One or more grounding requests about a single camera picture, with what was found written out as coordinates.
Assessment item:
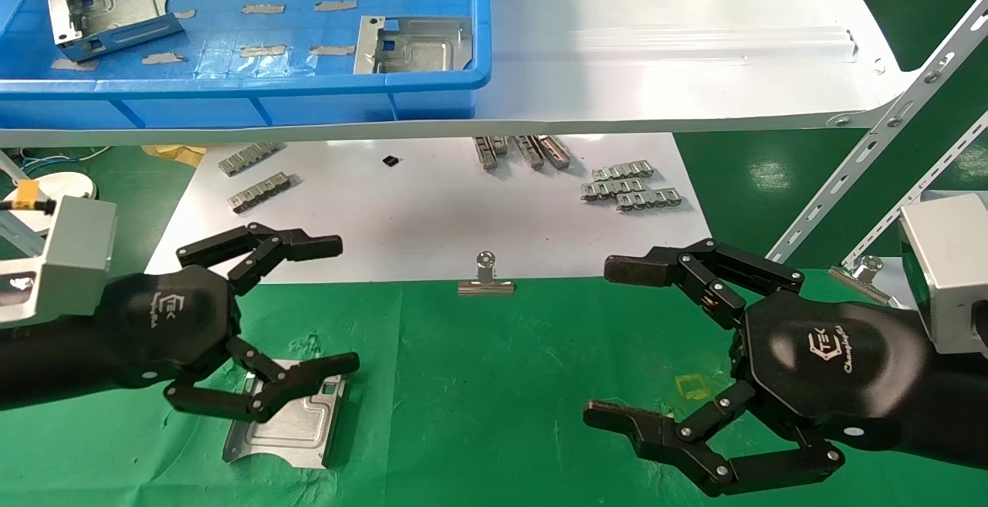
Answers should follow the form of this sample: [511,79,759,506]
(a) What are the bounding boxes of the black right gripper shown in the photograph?
[582,238,935,499]

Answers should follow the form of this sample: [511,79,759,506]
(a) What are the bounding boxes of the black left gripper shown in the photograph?
[100,221,362,425]

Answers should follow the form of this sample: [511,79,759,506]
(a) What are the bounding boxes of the curved-edge sheet metal part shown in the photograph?
[222,372,349,471]

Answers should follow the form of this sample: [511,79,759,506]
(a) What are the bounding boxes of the white lower board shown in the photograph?
[137,133,712,286]

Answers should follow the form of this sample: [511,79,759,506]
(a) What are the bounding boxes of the yellow crumpled tape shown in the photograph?
[141,144,208,167]

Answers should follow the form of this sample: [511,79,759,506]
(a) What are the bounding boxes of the silver binder clip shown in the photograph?
[828,255,898,308]
[457,251,516,296]

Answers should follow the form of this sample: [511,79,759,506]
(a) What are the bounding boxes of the green cloth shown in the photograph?
[0,268,988,507]

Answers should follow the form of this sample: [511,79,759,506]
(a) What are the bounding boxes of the blue plastic bin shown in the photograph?
[0,0,492,131]

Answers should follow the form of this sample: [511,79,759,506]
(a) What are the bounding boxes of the white lamp stand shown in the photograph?
[0,150,98,203]

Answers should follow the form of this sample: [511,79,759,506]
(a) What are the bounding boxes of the white shelf board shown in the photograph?
[0,0,921,148]

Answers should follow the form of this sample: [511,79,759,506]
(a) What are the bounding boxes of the flat sheet metal part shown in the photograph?
[353,15,473,76]

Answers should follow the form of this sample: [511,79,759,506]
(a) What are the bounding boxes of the white slotted angle bar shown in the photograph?
[766,8,988,265]
[841,110,988,269]

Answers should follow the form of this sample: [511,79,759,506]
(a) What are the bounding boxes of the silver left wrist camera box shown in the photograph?
[0,194,119,329]

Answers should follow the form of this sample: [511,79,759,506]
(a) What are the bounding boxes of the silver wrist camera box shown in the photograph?
[0,194,119,329]
[898,191,988,358]

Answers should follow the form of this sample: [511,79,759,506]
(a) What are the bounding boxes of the silver frame bar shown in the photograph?
[0,210,52,258]

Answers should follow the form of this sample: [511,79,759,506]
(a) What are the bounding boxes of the yellow cable connector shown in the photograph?
[0,179,56,215]

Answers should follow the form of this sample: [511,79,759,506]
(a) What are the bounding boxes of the thin blue white cables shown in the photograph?
[0,146,113,173]

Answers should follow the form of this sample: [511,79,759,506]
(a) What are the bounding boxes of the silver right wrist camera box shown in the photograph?
[898,191,988,358]

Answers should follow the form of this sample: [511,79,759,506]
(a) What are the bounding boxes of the folded sheet metal bracket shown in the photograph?
[44,0,184,63]

